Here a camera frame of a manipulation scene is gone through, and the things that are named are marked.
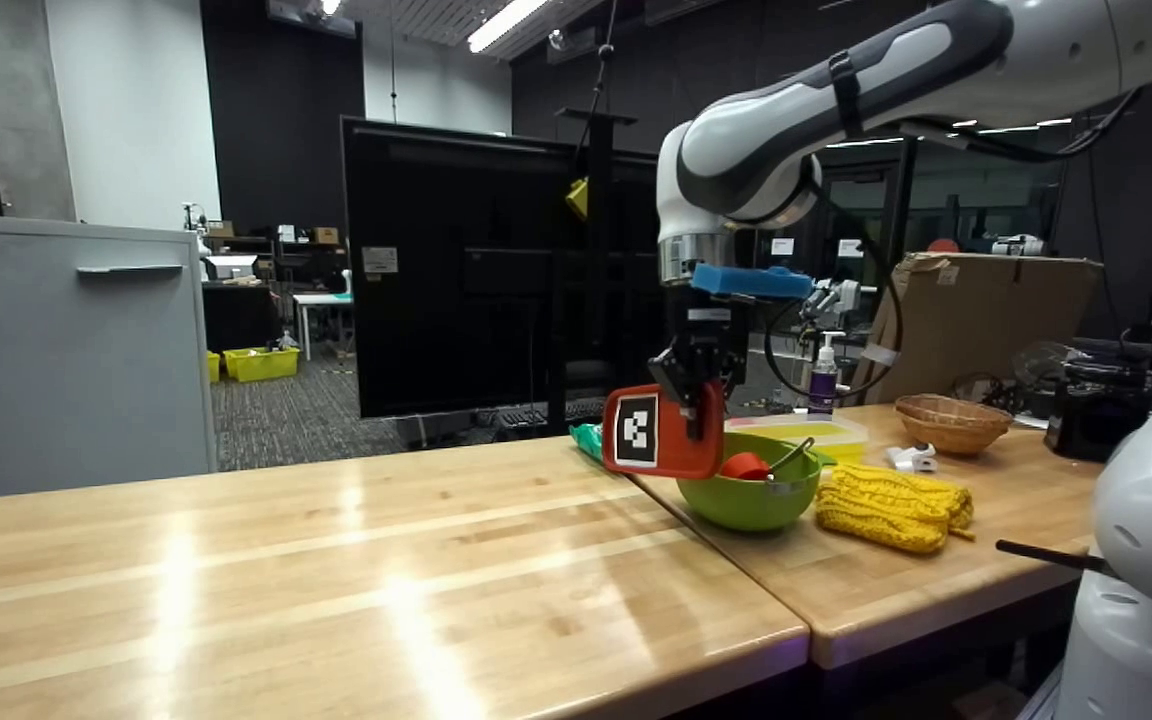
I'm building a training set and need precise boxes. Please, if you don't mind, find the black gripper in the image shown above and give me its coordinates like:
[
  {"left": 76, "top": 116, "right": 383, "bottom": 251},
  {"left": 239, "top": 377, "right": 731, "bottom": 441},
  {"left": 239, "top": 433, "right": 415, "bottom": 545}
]
[{"left": 647, "top": 299, "right": 750, "bottom": 409}]

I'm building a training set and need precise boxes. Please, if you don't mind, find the red lid with tag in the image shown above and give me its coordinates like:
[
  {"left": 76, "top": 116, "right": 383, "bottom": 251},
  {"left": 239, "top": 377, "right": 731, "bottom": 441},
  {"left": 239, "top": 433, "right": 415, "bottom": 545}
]
[{"left": 600, "top": 383, "right": 723, "bottom": 479}]

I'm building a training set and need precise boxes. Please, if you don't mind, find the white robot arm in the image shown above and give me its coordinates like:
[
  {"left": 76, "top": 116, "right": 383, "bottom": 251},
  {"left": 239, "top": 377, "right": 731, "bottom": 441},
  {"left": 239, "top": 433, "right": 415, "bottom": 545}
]
[{"left": 656, "top": 0, "right": 1152, "bottom": 720}]

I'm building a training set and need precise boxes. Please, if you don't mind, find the purple soap dispenser bottle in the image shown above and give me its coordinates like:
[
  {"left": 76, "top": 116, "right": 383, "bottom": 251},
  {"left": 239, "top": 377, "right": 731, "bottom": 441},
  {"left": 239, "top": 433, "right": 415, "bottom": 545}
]
[{"left": 809, "top": 337, "right": 837, "bottom": 414}]

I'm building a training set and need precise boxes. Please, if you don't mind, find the red object in bowl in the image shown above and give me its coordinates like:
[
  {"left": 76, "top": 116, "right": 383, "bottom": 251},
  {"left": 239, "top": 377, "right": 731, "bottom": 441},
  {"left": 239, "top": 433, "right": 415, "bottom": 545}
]
[{"left": 721, "top": 451, "right": 772, "bottom": 479}]

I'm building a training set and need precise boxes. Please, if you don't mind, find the spoon in bowl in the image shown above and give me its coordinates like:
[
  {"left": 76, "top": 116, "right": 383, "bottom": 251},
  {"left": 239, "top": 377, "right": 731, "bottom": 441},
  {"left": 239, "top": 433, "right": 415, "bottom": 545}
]
[{"left": 770, "top": 437, "right": 815, "bottom": 479}]

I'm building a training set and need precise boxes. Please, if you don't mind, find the green snack bag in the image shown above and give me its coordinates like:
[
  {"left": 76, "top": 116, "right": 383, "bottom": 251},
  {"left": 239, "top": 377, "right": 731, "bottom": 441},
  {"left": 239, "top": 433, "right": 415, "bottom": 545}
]
[{"left": 568, "top": 422, "right": 605, "bottom": 459}]

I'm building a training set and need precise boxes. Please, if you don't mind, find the green plastic bowl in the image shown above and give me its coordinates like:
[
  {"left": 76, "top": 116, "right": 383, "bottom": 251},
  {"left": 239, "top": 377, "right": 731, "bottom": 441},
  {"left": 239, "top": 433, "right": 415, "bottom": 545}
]
[{"left": 679, "top": 433, "right": 827, "bottom": 531}]

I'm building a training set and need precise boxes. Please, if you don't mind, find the yellow plastic container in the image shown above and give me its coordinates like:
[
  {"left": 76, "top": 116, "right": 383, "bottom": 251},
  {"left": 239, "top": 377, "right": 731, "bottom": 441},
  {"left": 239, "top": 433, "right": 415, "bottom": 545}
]
[{"left": 750, "top": 414, "right": 867, "bottom": 459}]

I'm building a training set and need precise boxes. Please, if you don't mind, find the large black panel screen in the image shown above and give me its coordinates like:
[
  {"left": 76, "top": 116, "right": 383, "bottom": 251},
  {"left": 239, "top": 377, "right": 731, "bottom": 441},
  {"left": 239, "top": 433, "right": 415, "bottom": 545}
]
[{"left": 342, "top": 120, "right": 664, "bottom": 414}]

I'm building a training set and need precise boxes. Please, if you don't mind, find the small clear wrapper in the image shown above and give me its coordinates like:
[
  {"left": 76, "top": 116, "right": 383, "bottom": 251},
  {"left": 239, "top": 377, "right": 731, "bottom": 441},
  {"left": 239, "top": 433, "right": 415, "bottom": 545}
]
[{"left": 887, "top": 444, "right": 937, "bottom": 477}]

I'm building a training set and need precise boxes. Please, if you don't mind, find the cardboard box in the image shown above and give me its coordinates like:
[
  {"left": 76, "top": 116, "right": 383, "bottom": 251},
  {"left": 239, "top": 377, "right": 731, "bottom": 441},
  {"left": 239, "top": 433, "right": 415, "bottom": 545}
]
[{"left": 867, "top": 251, "right": 1101, "bottom": 404}]

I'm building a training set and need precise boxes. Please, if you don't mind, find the woven wicker basket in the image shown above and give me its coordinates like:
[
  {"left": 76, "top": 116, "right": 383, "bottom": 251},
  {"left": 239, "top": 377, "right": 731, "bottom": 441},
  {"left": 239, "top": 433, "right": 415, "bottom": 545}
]
[{"left": 896, "top": 393, "right": 1012, "bottom": 457}]

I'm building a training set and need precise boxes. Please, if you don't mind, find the yellow knitted cloth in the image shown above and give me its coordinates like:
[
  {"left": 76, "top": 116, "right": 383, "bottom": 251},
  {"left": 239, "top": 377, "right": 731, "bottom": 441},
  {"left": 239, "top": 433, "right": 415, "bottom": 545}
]
[{"left": 815, "top": 465, "right": 975, "bottom": 554}]

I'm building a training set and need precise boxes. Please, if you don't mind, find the yellow storage bin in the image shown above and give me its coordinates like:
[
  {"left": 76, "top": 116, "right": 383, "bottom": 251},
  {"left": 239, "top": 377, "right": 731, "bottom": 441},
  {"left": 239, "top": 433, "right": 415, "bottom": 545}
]
[{"left": 223, "top": 349, "right": 299, "bottom": 383}]

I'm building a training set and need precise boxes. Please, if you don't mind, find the grey cabinet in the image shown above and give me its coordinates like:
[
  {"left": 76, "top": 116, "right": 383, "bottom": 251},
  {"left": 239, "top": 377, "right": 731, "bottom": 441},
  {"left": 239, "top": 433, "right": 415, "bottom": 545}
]
[{"left": 0, "top": 214, "right": 217, "bottom": 495}]

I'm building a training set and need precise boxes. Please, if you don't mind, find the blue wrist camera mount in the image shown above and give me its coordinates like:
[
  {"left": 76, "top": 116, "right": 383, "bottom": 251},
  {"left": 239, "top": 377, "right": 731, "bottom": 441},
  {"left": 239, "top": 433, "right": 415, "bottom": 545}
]
[{"left": 692, "top": 264, "right": 815, "bottom": 299}]

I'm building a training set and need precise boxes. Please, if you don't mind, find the black cable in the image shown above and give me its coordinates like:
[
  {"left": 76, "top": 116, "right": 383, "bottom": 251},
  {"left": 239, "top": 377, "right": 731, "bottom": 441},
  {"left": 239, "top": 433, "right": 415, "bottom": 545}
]
[{"left": 994, "top": 537, "right": 1111, "bottom": 577}]

